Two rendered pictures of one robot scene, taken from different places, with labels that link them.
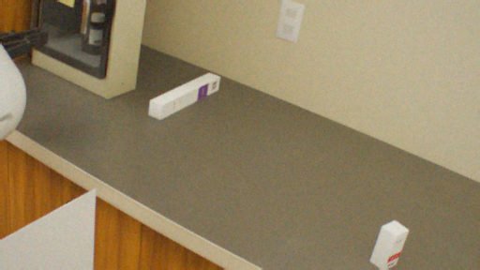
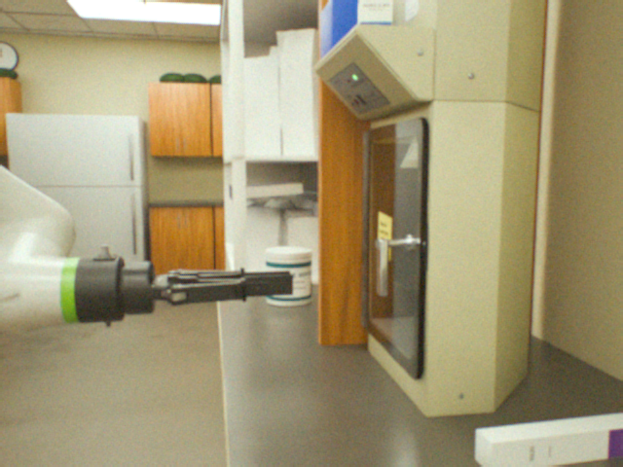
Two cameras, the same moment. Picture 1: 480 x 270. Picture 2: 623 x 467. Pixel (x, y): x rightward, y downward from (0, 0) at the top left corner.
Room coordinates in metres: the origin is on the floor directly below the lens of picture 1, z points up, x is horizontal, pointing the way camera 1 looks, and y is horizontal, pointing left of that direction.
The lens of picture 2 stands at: (0.81, -0.19, 1.32)
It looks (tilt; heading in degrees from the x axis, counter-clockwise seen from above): 7 degrees down; 51
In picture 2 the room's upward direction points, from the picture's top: straight up
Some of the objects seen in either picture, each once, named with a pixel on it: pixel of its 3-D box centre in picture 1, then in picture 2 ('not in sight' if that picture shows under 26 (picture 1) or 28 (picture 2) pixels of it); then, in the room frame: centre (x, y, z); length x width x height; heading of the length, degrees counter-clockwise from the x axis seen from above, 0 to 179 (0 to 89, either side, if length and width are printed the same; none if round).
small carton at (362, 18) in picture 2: not in sight; (374, 21); (1.45, 0.47, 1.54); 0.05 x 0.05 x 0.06; 49
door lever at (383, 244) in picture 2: (90, 14); (392, 265); (1.45, 0.41, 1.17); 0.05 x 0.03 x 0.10; 151
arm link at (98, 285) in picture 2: not in sight; (104, 286); (1.07, 0.61, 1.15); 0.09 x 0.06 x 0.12; 61
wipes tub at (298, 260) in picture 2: not in sight; (288, 275); (1.74, 1.08, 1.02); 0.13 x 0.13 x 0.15
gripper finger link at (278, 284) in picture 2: (36, 39); (269, 285); (1.27, 0.49, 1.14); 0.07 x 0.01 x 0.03; 151
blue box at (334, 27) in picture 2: not in sight; (352, 32); (1.52, 0.59, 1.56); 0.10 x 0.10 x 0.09; 62
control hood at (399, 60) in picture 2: not in sight; (364, 80); (1.48, 0.51, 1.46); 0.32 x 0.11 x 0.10; 62
